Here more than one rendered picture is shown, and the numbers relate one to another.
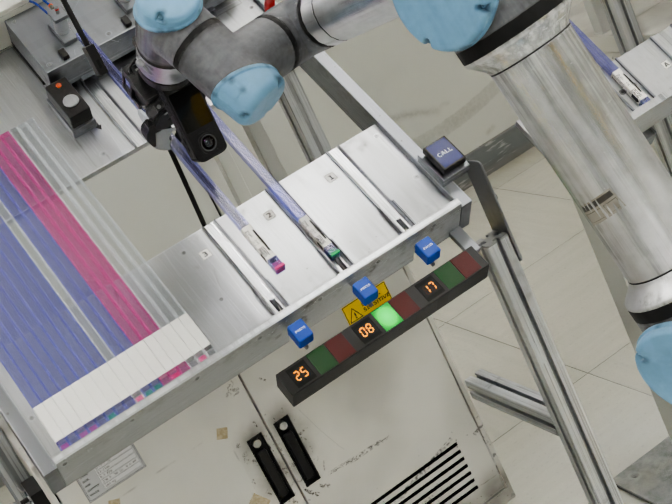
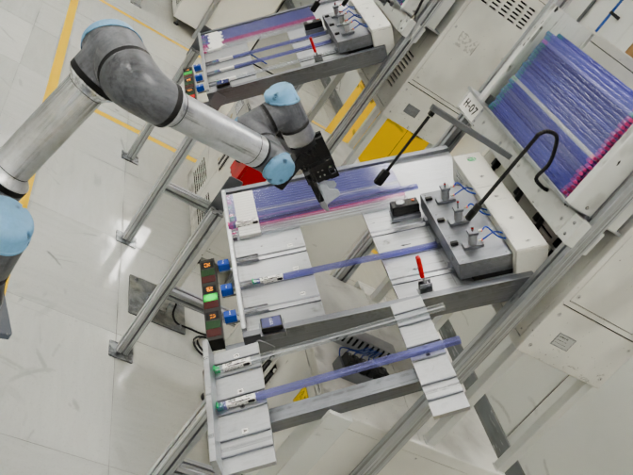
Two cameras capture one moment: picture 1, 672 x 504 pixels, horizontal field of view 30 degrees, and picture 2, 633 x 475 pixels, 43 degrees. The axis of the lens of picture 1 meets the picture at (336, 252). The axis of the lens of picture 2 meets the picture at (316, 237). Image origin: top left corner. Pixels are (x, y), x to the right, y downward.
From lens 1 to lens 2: 235 cm
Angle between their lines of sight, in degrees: 76
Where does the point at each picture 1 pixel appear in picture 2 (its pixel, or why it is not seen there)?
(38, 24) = (457, 193)
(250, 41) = (251, 122)
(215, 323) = (251, 242)
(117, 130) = (386, 228)
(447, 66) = not seen: outside the picture
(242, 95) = not seen: hidden behind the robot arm
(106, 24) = (444, 214)
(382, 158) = (300, 315)
